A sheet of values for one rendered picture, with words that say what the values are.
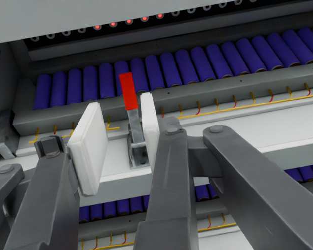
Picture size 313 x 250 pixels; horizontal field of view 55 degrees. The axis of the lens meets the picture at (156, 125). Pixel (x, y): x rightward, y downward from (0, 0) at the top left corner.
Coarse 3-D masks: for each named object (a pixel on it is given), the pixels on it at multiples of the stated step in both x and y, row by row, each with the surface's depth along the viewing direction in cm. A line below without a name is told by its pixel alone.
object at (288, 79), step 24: (264, 72) 34; (288, 72) 34; (312, 72) 33; (120, 96) 34; (168, 96) 33; (192, 96) 33; (216, 96) 34; (240, 96) 34; (312, 96) 33; (24, 120) 34; (48, 120) 34; (72, 120) 34
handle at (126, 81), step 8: (128, 72) 28; (120, 80) 28; (128, 80) 28; (128, 88) 29; (128, 96) 29; (128, 104) 29; (136, 104) 29; (128, 112) 29; (136, 112) 29; (136, 120) 30; (136, 128) 30; (136, 136) 30
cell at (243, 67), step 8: (224, 48) 39; (232, 48) 38; (224, 56) 39; (232, 56) 37; (240, 56) 38; (232, 64) 37; (240, 64) 36; (232, 72) 37; (240, 72) 36; (248, 72) 36
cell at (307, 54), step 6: (288, 30) 39; (282, 36) 40; (288, 36) 39; (294, 36) 38; (288, 42) 39; (294, 42) 38; (300, 42) 38; (294, 48) 38; (300, 48) 37; (306, 48) 37; (294, 54) 38; (300, 54) 37; (306, 54) 36; (312, 54) 36; (300, 60) 36; (306, 60) 36; (312, 60) 36
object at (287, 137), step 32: (128, 32) 40; (160, 32) 40; (0, 64) 38; (0, 96) 36; (32, 96) 40; (288, 96) 35; (0, 128) 33; (192, 128) 33; (256, 128) 32; (288, 128) 32; (0, 160) 33; (32, 160) 33; (128, 160) 31; (288, 160) 32; (128, 192) 33
